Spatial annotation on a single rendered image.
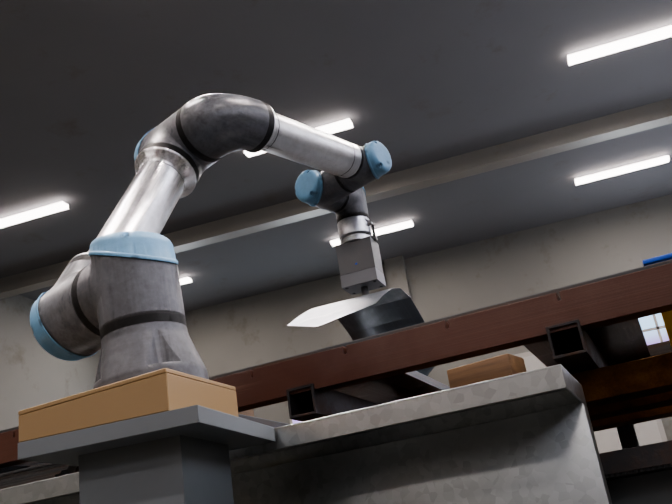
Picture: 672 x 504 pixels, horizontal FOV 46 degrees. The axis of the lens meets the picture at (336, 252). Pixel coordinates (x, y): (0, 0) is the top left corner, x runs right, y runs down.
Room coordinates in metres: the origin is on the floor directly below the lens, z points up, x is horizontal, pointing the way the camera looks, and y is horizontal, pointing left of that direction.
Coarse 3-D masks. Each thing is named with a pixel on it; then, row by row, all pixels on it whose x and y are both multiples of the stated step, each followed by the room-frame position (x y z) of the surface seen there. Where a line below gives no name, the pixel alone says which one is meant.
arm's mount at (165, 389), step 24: (120, 384) 0.93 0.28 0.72; (144, 384) 0.92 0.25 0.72; (168, 384) 0.91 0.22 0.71; (192, 384) 0.98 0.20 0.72; (216, 384) 1.05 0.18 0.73; (48, 408) 0.95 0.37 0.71; (72, 408) 0.94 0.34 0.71; (96, 408) 0.93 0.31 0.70; (120, 408) 0.93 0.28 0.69; (144, 408) 0.92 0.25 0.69; (168, 408) 0.91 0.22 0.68; (216, 408) 1.04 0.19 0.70; (24, 432) 0.96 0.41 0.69; (48, 432) 0.95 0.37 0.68
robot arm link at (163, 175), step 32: (160, 128) 1.26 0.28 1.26; (160, 160) 1.23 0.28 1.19; (192, 160) 1.26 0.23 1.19; (128, 192) 1.20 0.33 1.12; (160, 192) 1.21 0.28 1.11; (128, 224) 1.16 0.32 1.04; (160, 224) 1.22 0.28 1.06; (64, 288) 1.06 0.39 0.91; (32, 320) 1.11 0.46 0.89; (64, 320) 1.07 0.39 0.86; (64, 352) 1.12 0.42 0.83; (96, 352) 1.17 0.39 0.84
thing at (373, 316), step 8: (384, 304) 1.73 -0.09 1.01; (392, 304) 1.73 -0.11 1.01; (400, 304) 1.73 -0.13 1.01; (408, 304) 1.73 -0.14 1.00; (360, 312) 1.75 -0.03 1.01; (368, 312) 1.75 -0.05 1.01; (376, 312) 1.76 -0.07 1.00; (384, 312) 1.76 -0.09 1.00; (392, 312) 1.76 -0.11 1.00; (400, 312) 1.76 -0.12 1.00; (408, 312) 1.76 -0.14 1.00; (416, 312) 1.77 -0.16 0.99; (344, 320) 1.78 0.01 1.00; (352, 320) 1.78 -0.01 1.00; (360, 320) 1.78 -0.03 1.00; (368, 320) 1.79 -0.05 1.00; (376, 320) 1.79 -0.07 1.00; (384, 320) 1.79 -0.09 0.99; (392, 320) 1.79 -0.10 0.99; (352, 328) 1.82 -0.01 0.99; (360, 328) 1.82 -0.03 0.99
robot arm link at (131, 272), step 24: (96, 240) 1.00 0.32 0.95; (120, 240) 0.99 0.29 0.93; (144, 240) 0.99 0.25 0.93; (168, 240) 1.03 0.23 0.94; (96, 264) 1.00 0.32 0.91; (120, 264) 0.99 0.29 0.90; (144, 264) 0.99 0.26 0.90; (168, 264) 1.02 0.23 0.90; (72, 288) 1.04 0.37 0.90; (96, 288) 1.01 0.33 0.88; (120, 288) 0.99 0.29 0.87; (144, 288) 0.99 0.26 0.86; (168, 288) 1.01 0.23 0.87; (96, 312) 1.03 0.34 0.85; (120, 312) 0.99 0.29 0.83; (144, 312) 0.99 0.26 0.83
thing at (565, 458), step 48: (480, 432) 1.20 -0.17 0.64; (528, 432) 1.18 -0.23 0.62; (576, 432) 1.15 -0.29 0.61; (240, 480) 1.35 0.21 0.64; (288, 480) 1.31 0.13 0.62; (336, 480) 1.29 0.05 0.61; (384, 480) 1.26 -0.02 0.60; (432, 480) 1.23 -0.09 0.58; (480, 480) 1.21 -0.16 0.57; (528, 480) 1.18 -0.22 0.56; (576, 480) 1.16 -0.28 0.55
